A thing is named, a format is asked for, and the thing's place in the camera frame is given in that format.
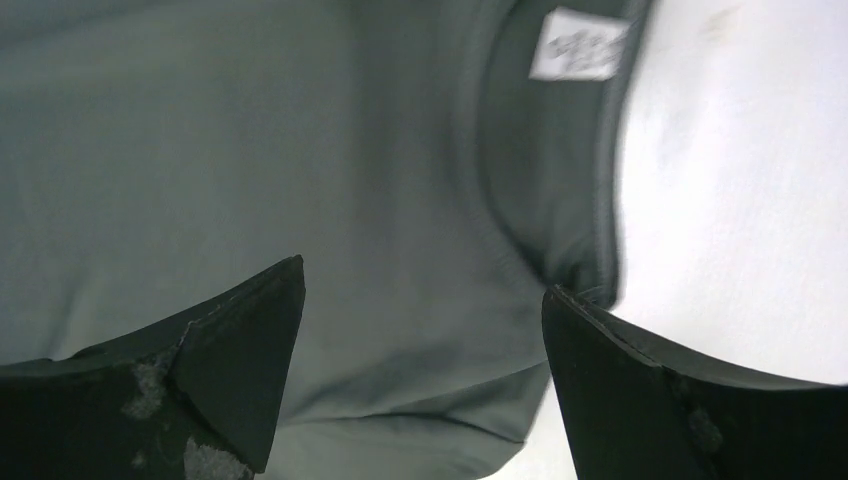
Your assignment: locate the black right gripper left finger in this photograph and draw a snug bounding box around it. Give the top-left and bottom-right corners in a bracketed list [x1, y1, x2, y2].
[1, 256, 306, 479]

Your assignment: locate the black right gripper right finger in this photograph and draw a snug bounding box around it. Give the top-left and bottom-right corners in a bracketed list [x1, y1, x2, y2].
[542, 287, 847, 480]

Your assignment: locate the dark grey t-shirt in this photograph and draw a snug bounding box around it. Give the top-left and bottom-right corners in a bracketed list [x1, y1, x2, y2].
[1, 1, 651, 479]

